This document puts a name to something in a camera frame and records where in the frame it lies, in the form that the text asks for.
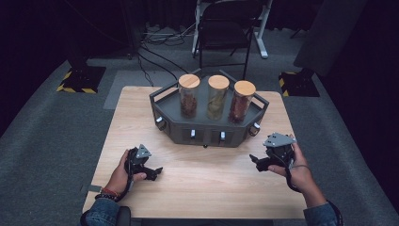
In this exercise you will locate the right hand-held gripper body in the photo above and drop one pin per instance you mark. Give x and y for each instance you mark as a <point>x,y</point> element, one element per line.
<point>279,150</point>

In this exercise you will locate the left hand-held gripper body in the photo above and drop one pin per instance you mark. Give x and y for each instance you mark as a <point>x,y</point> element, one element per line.
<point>139,163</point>

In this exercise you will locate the glass jar of red chilies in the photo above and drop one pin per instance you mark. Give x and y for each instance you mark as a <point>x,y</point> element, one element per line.
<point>240,106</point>

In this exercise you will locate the dark grey hexagonal rack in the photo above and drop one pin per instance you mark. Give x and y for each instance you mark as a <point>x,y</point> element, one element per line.
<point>200,128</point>

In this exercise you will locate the glass jar of bay leaves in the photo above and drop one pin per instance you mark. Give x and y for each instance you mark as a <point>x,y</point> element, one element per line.
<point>217,103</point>

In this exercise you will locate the glass jar of brown spice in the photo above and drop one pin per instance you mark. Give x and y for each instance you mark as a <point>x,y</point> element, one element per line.
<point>188,103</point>

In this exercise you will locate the person's left hand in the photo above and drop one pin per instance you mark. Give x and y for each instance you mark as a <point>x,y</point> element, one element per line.
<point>117,180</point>

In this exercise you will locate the person's right hand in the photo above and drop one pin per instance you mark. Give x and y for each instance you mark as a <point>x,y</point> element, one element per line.
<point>299,175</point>

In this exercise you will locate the black padded object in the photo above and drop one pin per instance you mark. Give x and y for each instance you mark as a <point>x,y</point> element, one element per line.
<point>124,216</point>

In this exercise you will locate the grey tape strip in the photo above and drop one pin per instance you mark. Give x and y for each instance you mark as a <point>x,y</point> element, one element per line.
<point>94,188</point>

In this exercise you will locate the hazard-striped stand base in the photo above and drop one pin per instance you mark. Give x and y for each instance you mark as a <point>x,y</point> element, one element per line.
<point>83,80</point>
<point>298,84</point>

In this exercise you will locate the black metal chair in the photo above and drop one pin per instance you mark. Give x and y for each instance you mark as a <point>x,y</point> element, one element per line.
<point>262,40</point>

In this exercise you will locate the dark grey panel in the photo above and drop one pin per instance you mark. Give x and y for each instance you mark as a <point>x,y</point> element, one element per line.
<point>329,34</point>

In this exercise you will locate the black folding chair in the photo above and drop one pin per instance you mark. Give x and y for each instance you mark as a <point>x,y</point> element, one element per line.
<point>224,31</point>

